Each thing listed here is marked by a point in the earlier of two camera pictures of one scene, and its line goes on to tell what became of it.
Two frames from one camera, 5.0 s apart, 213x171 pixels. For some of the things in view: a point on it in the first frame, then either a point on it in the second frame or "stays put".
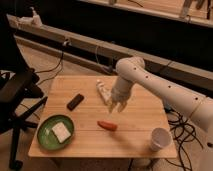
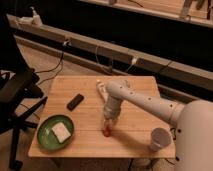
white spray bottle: [36, 21] stays put
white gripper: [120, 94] to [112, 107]
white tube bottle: [105, 92] stays put
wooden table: [75, 121] stays put
